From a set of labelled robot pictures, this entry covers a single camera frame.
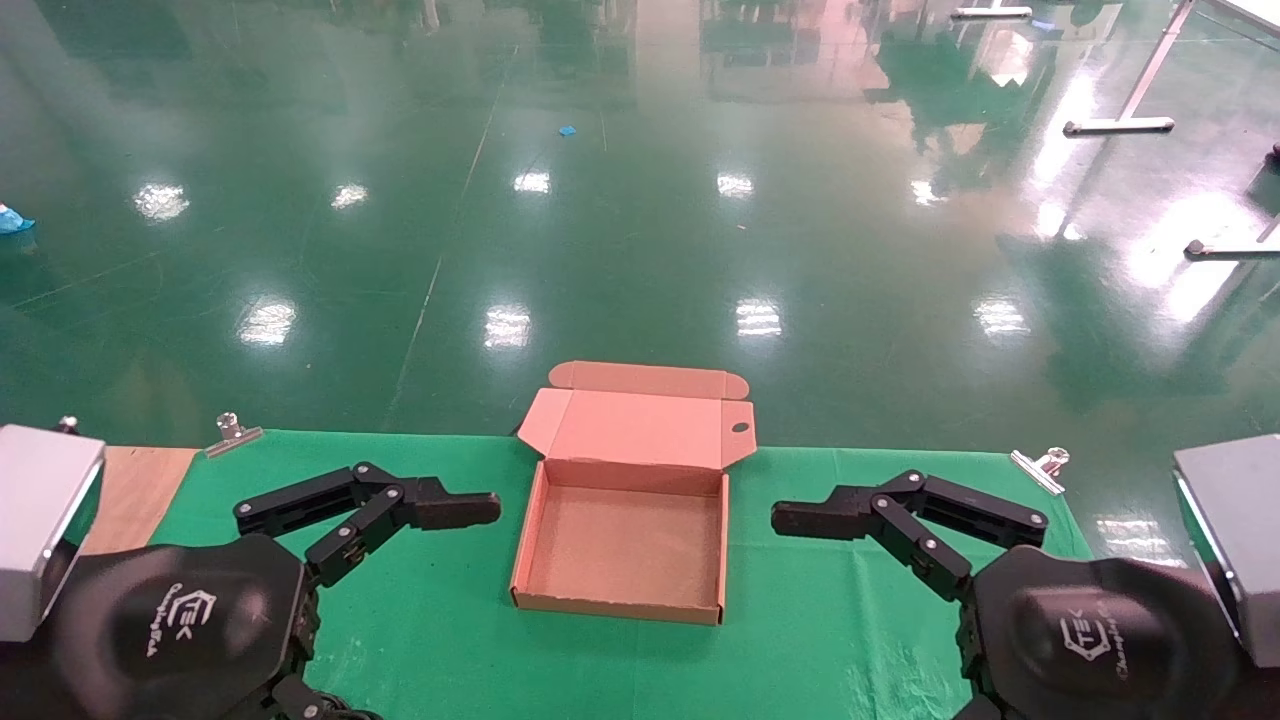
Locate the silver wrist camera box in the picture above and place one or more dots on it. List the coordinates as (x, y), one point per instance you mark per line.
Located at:
(1235, 540)
(45, 520)

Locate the white T-foot table leg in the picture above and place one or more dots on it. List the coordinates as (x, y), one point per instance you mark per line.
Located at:
(1120, 125)
(1230, 250)

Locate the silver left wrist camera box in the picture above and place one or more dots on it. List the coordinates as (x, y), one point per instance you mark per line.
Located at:
(45, 520)

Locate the silver binder clip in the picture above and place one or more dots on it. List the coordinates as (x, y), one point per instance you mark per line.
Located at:
(1038, 470)
(235, 438)

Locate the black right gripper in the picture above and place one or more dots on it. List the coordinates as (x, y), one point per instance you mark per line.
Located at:
(1100, 640)

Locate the green table cloth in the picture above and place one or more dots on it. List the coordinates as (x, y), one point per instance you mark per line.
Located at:
(800, 600)

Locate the open brown cardboard box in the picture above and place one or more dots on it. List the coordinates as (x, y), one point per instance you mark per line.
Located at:
(625, 545)

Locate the white table top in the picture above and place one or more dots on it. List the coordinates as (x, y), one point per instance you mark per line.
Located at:
(1260, 12)

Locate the white table foot bar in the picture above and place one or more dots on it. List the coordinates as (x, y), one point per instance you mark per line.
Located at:
(990, 12)

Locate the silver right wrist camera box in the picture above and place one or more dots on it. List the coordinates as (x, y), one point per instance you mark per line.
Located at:
(1235, 540)

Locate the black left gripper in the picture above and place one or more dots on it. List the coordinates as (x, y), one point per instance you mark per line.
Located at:
(180, 630)

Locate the blue shoe cover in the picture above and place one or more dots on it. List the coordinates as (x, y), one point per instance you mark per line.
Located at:
(12, 222)

